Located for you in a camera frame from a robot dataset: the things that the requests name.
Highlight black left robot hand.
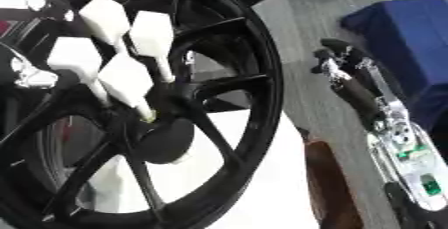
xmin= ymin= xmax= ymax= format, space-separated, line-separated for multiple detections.
xmin=0 ymin=40 xmax=62 ymax=91

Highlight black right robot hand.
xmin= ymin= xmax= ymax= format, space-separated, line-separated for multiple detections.
xmin=309 ymin=37 xmax=389 ymax=131

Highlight black spoked wheel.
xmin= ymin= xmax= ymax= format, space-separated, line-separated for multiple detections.
xmin=0 ymin=0 xmax=287 ymax=229

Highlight blue box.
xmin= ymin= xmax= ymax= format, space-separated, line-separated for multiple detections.
xmin=339 ymin=0 xmax=448 ymax=135

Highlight brown chair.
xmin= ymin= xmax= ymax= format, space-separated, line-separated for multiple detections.
xmin=295 ymin=127 xmax=368 ymax=229

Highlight black round cap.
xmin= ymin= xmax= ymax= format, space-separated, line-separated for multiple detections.
xmin=134 ymin=117 xmax=198 ymax=166

